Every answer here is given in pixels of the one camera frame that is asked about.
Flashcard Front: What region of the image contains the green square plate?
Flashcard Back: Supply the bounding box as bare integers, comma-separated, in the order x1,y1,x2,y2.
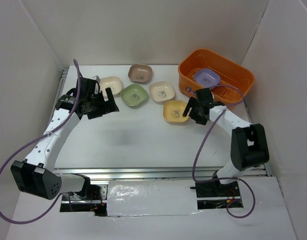
120,84,149,108

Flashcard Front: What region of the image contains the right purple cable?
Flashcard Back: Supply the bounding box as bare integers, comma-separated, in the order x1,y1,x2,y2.
192,84,256,219

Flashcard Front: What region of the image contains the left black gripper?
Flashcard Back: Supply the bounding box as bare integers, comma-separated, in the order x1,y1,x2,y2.
87,87,119,120

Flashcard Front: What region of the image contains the brown square plate rear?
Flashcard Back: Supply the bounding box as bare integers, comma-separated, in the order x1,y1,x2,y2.
128,64,153,84

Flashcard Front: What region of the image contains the cream square plate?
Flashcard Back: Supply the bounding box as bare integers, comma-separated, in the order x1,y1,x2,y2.
99,76,123,98
149,81,175,104

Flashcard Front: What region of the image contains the purple cable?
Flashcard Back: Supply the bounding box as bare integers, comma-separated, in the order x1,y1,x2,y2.
0,59,83,224
192,84,256,219

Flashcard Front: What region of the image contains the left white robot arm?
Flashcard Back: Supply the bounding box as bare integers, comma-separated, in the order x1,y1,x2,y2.
10,77,119,200

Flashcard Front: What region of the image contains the white foil cover plate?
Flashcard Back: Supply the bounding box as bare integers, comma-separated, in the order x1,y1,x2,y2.
106,180,199,217

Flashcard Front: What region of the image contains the purple square plate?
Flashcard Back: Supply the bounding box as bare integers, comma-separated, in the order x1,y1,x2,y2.
193,68,221,88

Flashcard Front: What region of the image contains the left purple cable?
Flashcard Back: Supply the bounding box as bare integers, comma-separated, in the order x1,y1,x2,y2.
0,59,83,224

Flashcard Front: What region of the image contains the yellow square plate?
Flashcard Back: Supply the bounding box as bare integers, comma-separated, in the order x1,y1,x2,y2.
163,100,189,124

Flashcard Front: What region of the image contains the aluminium rail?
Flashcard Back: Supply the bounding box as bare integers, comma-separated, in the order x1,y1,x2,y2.
54,165,268,182

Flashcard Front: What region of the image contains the orange plastic bin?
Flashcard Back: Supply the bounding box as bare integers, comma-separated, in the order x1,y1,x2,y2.
178,48,255,105

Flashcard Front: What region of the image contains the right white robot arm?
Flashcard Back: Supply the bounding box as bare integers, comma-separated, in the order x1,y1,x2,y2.
182,88,270,196

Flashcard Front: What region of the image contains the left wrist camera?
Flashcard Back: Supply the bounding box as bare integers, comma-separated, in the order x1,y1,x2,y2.
93,75,101,83

